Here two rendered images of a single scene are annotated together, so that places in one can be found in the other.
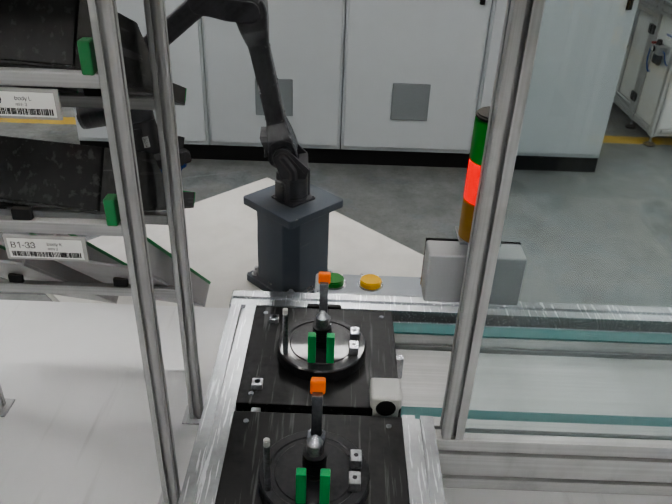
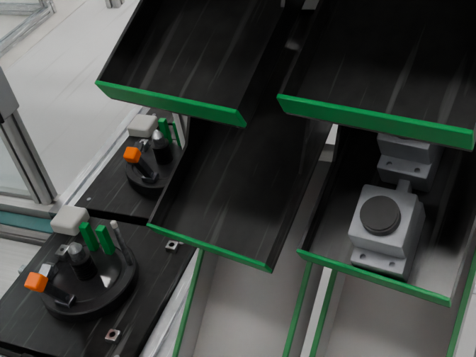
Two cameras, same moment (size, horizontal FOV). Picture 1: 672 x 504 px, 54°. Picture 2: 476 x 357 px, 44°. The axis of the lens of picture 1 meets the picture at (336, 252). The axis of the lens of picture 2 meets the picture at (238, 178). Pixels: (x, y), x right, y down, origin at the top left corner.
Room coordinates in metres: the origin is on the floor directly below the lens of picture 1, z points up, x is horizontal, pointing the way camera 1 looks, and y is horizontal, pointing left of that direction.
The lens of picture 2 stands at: (1.22, 0.49, 1.59)
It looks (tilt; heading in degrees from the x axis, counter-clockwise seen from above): 40 degrees down; 208
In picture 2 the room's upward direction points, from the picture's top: 11 degrees counter-clockwise
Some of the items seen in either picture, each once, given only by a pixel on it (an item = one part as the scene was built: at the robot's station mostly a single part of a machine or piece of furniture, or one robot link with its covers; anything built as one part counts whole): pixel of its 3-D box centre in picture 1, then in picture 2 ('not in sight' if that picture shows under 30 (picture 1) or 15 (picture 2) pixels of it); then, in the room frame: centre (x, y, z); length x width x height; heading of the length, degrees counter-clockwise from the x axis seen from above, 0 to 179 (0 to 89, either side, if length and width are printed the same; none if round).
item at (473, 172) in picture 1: (487, 180); not in sight; (0.71, -0.17, 1.33); 0.05 x 0.05 x 0.05
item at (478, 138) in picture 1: (494, 139); not in sight; (0.71, -0.17, 1.38); 0.05 x 0.05 x 0.05
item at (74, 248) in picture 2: (322, 318); (75, 250); (0.82, 0.02, 1.04); 0.02 x 0.02 x 0.03
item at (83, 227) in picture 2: (330, 348); (88, 236); (0.78, 0.00, 1.01); 0.01 x 0.01 x 0.05; 0
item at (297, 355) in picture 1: (321, 347); (88, 277); (0.82, 0.02, 0.98); 0.14 x 0.14 x 0.02
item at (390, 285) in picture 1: (369, 297); not in sight; (1.04, -0.07, 0.93); 0.21 x 0.07 x 0.06; 90
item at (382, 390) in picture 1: (385, 397); (71, 223); (0.72, -0.08, 0.97); 0.05 x 0.05 x 0.04; 0
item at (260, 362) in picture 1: (321, 356); (93, 285); (0.82, 0.02, 0.96); 0.24 x 0.24 x 0.02; 0
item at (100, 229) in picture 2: (311, 347); (105, 239); (0.78, 0.03, 1.01); 0.01 x 0.01 x 0.05; 0
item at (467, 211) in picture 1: (481, 217); not in sight; (0.71, -0.17, 1.28); 0.05 x 0.05 x 0.05
